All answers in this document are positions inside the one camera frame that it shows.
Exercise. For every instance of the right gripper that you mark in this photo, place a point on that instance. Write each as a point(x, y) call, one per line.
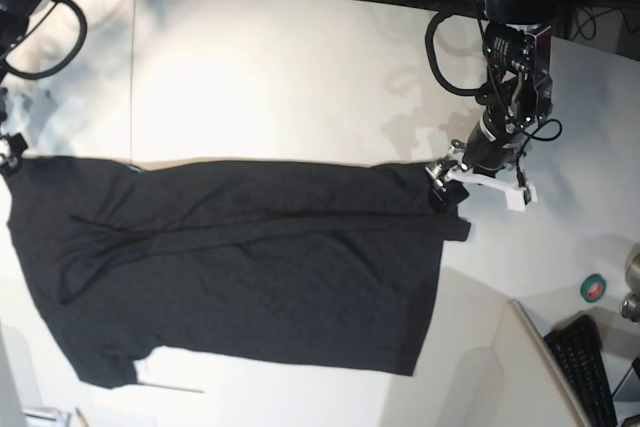
point(12, 149)

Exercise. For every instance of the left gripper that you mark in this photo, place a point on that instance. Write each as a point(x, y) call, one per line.
point(488, 150)

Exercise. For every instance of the black t-shirt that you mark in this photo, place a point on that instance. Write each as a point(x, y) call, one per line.
point(292, 263)

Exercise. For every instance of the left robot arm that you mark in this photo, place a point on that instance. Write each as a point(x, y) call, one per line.
point(516, 97)

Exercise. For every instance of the green tape roll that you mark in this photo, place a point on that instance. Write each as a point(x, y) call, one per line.
point(593, 288)

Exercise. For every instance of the black keyboard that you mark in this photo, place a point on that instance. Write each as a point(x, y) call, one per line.
point(576, 349)

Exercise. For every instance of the metal cylinder stand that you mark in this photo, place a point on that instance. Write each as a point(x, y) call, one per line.
point(629, 308)

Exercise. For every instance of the white partition panel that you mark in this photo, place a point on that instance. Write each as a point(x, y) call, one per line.
point(533, 390)

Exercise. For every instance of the white cable tray lid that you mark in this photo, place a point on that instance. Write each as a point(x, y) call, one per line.
point(174, 402)

